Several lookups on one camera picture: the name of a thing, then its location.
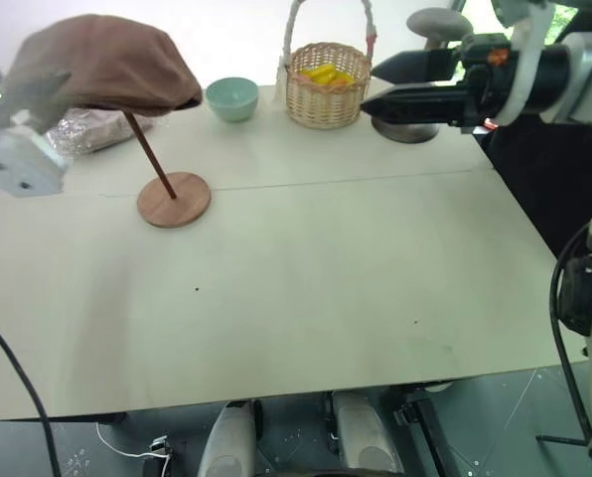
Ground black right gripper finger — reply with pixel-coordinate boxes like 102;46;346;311
370;48;465;85
360;81;470;129

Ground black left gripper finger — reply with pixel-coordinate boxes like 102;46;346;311
6;69;74;131

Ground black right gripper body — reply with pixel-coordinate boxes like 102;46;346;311
456;32;515;133

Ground brown cap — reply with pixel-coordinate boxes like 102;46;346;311
2;14;205;120

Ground grey mushroom-shaped stand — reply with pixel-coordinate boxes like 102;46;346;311
370;7;474;146

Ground wooden hat stand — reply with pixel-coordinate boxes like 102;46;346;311
123;109;213;231

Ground clear plastic bag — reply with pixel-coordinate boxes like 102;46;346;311
45;106;156;157

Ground yellow items in basket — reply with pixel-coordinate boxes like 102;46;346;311
298;63;358;89

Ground mint green bowl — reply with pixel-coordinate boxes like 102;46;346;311
205;77;261;124

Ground grey rounded shape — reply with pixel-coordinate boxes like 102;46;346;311
332;391;407;477
196;399;257;477

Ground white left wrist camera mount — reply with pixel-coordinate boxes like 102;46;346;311
0;124;74;200

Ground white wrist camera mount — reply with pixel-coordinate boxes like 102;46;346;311
492;0;558;126
0;124;74;200

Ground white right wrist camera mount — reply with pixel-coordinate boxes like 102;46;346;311
492;0;558;126

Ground wicker basket with white handle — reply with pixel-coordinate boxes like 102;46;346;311
275;0;380;131

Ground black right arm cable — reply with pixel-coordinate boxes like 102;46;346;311
549;224;592;444

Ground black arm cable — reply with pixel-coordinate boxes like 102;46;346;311
0;306;62;477
549;224;592;444

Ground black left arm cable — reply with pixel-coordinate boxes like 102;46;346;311
0;306;62;477

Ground black table frame bar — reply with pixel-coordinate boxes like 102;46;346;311
393;390;457;477

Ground thin white cable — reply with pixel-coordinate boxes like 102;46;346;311
95;421;174;477

